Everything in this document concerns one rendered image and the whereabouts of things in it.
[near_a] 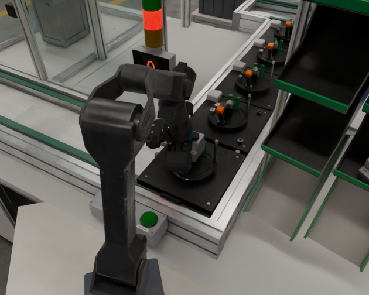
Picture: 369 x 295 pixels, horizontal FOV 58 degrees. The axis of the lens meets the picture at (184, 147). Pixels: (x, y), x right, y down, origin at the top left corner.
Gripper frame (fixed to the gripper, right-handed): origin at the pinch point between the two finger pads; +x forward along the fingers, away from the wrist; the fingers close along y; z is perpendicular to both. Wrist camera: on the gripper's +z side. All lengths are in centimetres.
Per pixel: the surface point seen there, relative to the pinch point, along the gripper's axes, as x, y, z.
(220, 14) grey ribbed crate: 97, -187, -9
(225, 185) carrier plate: 15.8, 3.2, -10.4
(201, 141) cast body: 6.0, -5.3, -4.2
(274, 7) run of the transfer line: 58, -135, -42
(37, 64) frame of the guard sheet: 14, -49, 61
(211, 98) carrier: 24.3, -36.5, -5.8
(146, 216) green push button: 10.4, 14.5, 10.1
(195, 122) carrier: 21.4, -23.8, -0.8
